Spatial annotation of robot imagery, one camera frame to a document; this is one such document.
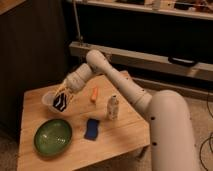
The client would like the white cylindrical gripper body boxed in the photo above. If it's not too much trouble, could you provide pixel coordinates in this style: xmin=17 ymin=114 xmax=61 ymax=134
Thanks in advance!
xmin=65 ymin=63 xmax=93 ymax=93

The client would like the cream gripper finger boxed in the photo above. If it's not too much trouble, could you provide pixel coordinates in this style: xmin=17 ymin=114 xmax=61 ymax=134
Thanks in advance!
xmin=52 ymin=83 xmax=67 ymax=102
xmin=66 ymin=90 xmax=74 ymax=108

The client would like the black white striped eraser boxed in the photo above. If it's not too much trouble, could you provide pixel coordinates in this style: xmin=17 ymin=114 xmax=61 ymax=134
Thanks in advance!
xmin=53 ymin=93 xmax=67 ymax=112

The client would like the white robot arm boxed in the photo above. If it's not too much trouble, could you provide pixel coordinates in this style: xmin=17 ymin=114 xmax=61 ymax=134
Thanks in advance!
xmin=53 ymin=50 xmax=200 ymax=171

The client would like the orange carrot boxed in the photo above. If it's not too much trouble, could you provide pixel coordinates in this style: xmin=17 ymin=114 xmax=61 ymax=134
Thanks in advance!
xmin=90 ymin=87 xmax=99 ymax=103

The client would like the wooden table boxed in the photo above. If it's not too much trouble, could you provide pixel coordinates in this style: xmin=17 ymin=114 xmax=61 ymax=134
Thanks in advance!
xmin=17 ymin=76 xmax=150 ymax=171

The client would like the blue sponge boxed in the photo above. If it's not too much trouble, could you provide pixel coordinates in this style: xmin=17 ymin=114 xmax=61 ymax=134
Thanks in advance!
xmin=84 ymin=118 xmax=100 ymax=141

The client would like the green glass bowl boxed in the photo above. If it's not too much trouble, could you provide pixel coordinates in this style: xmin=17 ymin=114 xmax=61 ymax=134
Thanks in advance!
xmin=34 ymin=119 xmax=72 ymax=157

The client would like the small white bottle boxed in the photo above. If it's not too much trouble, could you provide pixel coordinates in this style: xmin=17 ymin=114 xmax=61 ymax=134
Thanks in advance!
xmin=107 ymin=95 xmax=119 ymax=120

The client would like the metal stand pole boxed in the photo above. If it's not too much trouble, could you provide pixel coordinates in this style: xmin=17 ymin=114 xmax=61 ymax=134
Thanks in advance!
xmin=72 ymin=0 xmax=83 ymax=46

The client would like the long silver case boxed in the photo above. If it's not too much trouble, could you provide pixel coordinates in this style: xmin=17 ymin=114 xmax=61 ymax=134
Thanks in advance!
xmin=69 ymin=41 xmax=213 ymax=81

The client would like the upper wooden shelf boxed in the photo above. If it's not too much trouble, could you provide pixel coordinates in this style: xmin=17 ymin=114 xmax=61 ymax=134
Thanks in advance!
xmin=66 ymin=0 xmax=213 ymax=21

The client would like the black case handle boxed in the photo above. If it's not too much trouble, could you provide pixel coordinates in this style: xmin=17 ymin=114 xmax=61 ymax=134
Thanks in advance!
xmin=168 ymin=57 xmax=198 ymax=67

